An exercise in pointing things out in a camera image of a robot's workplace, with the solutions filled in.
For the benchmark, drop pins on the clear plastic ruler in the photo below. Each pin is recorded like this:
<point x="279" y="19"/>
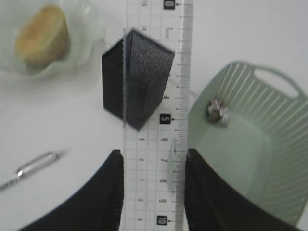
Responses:
<point x="154" y="157"/>

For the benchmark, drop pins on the black mesh pen holder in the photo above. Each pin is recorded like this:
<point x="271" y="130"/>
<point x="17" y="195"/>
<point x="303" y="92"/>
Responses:
<point x="115" y="79"/>

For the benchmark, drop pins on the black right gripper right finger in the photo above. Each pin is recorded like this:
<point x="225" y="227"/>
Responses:
<point x="211" y="204"/>

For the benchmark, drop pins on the green woven plastic basket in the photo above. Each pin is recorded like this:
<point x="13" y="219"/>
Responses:
<point x="263" y="152"/>

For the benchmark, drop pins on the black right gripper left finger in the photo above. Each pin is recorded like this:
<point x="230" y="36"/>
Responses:
<point x="97" y="206"/>

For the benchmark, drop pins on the small grey paper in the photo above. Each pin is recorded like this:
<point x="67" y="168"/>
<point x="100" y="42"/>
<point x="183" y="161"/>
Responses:
<point x="217" y="113"/>

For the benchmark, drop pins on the translucent wavy glass plate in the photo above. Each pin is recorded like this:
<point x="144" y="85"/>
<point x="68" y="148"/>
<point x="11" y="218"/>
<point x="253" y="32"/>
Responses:
<point x="85" y="27"/>

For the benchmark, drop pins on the sugared bread roll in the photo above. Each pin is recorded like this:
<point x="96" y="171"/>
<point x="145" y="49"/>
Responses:
<point x="44" y="38"/>

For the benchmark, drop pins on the grey grip pen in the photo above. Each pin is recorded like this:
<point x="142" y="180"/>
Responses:
<point x="33" y="166"/>

